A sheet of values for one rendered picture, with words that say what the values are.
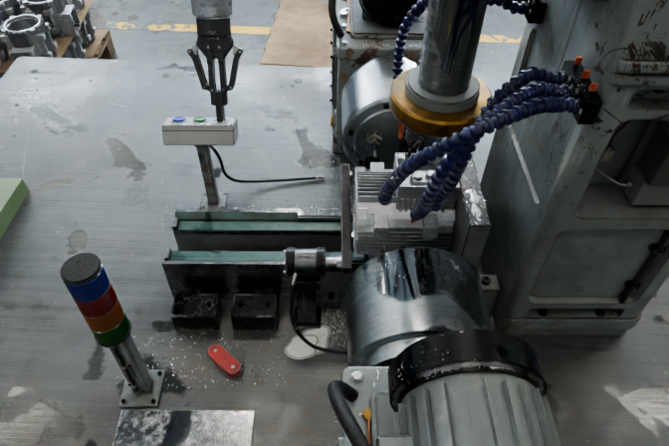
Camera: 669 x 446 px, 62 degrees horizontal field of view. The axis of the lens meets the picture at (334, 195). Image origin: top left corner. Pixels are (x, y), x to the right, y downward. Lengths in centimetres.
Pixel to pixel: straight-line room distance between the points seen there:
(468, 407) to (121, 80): 172
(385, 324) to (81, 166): 113
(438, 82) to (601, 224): 38
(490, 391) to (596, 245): 57
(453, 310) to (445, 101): 34
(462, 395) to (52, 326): 102
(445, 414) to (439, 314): 31
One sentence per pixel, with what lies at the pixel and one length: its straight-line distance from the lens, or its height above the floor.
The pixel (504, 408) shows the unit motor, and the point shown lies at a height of 135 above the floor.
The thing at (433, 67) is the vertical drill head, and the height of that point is 141.
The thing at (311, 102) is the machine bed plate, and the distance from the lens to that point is 188.
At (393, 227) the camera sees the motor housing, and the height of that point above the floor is 106.
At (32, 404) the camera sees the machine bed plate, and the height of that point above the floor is 80.
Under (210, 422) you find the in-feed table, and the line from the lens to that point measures 110.
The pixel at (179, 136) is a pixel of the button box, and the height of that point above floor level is 105.
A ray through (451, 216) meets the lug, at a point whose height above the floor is 108.
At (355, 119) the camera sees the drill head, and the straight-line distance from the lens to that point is 132.
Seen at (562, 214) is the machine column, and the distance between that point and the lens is 104.
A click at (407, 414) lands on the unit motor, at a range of 68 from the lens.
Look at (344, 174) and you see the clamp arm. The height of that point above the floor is 107.
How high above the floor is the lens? 192
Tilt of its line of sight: 46 degrees down
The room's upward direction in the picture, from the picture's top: 1 degrees clockwise
